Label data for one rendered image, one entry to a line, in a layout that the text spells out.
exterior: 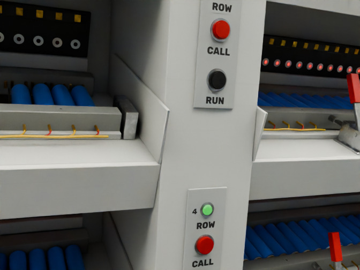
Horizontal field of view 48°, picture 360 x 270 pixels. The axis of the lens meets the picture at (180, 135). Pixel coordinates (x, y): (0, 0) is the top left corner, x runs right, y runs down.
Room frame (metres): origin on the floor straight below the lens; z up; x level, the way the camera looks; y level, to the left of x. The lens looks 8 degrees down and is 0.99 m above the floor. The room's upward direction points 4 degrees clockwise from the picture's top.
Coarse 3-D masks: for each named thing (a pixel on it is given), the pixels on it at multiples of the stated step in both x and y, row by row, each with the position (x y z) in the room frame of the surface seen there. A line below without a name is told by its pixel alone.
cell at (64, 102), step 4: (52, 88) 0.43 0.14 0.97; (56, 88) 0.43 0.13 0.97; (60, 88) 0.42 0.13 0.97; (64, 88) 0.43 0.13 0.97; (52, 92) 0.43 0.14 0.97; (56, 92) 0.42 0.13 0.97; (60, 92) 0.41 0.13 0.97; (64, 92) 0.41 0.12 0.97; (68, 92) 0.42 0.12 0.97; (52, 96) 0.42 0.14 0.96; (56, 96) 0.41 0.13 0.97; (60, 96) 0.40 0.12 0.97; (64, 96) 0.40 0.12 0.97; (68, 96) 0.41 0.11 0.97; (56, 100) 0.40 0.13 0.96; (60, 100) 0.40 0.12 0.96; (64, 100) 0.39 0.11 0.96; (68, 100) 0.39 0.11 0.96; (72, 100) 0.40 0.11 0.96; (56, 104) 0.40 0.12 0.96; (60, 104) 0.39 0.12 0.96; (64, 104) 0.38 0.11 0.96; (68, 104) 0.38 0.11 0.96; (72, 104) 0.39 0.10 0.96
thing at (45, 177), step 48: (96, 96) 0.48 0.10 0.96; (144, 96) 0.38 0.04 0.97; (0, 144) 0.32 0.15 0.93; (48, 144) 0.34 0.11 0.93; (96, 144) 0.36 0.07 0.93; (144, 144) 0.37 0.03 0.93; (0, 192) 0.29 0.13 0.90; (48, 192) 0.31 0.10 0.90; (96, 192) 0.32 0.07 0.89; (144, 192) 0.34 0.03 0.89
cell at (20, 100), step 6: (18, 84) 0.41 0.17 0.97; (12, 90) 0.41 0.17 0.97; (18, 90) 0.40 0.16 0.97; (24, 90) 0.40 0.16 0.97; (12, 96) 0.39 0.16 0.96; (18, 96) 0.38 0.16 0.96; (24, 96) 0.38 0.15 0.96; (30, 96) 0.40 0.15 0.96; (12, 102) 0.38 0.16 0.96; (18, 102) 0.37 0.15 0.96; (24, 102) 0.37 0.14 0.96; (30, 102) 0.38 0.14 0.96
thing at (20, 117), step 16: (0, 112) 0.33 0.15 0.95; (16, 112) 0.34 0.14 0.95; (32, 112) 0.34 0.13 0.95; (48, 112) 0.35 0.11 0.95; (64, 112) 0.35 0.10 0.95; (80, 112) 0.36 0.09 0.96; (96, 112) 0.36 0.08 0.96; (112, 112) 0.37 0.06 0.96; (0, 128) 0.33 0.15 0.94; (16, 128) 0.34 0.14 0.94; (32, 128) 0.35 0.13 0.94; (48, 128) 0.34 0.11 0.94; (64, 128) 0.36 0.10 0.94; (80, 128) 0.36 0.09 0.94; (96, 128) 0.36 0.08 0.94; (112, 128) 0.37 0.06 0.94
